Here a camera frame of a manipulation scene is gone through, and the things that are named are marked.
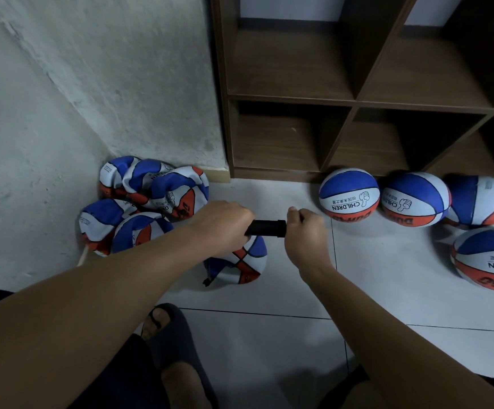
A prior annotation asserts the person's left hand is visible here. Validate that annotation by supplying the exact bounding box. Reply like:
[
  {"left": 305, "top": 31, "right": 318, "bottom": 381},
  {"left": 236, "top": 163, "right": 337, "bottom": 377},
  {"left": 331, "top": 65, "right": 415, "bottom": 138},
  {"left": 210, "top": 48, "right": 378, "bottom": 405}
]
[{"left": 183, "top": 200, "right": 256, "bottom": 256}]

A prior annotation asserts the person's right hand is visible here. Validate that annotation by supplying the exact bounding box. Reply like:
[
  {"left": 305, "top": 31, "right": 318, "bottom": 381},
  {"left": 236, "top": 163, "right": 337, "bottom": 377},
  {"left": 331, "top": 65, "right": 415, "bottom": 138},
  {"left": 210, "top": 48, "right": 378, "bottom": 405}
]
[{"left": 283, "top": 207, "right": 336, "bottom": 282}]

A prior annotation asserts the black hand pump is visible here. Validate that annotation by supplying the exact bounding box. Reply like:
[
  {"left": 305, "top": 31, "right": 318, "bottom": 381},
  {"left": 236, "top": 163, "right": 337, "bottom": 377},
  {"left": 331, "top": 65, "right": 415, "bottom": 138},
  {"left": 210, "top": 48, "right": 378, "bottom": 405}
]
[{"left": 201, "top": 219, "right": 289, "bottom": 288}]

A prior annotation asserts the brown wooden cubby shelf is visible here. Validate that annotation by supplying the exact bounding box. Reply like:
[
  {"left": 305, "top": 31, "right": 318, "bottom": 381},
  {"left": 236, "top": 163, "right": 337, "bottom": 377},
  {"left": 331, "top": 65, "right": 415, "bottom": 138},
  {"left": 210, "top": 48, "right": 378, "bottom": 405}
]
[{"left": 210, "top": 0, "right": 494, "bottom": 197}]

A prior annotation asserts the person's left forearm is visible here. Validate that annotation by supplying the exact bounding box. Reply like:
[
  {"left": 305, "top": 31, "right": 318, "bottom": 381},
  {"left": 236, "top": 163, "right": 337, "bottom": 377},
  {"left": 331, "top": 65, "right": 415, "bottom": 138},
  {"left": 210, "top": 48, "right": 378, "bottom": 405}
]
[{"left": 0, "top": 227, "right": 209, "bottom": 409}]

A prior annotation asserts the person's right forearm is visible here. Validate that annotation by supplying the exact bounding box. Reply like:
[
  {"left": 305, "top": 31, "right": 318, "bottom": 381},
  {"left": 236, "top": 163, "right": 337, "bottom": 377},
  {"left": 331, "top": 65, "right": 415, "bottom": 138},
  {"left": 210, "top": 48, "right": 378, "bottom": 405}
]
[{"left": 305, "top": 260, "right": 494, "bottom": 409}]

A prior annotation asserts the person's left foot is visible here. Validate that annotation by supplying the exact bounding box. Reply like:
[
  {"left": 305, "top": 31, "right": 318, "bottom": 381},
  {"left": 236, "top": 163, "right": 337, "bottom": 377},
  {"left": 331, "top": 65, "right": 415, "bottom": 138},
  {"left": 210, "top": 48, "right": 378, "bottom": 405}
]
[{"left": 144, "top": 308, "right": 214, "bottom": 409}]

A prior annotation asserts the black sandal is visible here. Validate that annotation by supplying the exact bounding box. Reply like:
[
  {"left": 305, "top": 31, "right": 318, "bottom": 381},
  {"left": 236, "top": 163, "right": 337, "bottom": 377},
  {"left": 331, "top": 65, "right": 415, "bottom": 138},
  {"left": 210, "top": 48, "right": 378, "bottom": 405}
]
[
  {"left": 317, "top": 364, "right": 368, "bottom": 409},
  {"left": 140, "top": 302, "right": 221, "bottom": 409}
]

